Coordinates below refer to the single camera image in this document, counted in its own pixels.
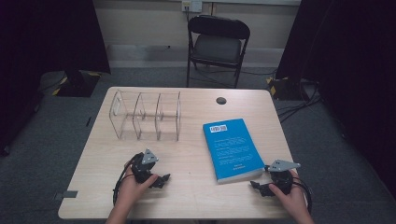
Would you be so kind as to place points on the blue book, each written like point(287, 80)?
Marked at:
point(233, 149)

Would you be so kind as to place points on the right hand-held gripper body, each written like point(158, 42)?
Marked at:
point(281, 180)

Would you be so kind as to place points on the white wall socket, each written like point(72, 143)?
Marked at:
point(191, 5)

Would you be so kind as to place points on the black stand base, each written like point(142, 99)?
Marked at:
point(79, 84)
point(286, 88)

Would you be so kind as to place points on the small black floor strip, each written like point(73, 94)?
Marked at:
point(89, 121)

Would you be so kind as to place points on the person's left hand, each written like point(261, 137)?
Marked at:
point(129, 189)

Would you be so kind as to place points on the grey tape piece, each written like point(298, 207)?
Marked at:
point(70, 194)

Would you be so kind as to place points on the black curtain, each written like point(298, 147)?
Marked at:
point(37, 46)
point(351, 62)

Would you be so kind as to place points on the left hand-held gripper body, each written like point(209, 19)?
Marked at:
point(141, 169)

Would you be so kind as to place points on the clear acrylic book rack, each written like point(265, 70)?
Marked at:
point(146, 116)

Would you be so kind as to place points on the person's right hand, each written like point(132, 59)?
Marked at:
point(294, 199)

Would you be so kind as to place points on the black folding chair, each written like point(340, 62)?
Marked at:
point(218, 46)

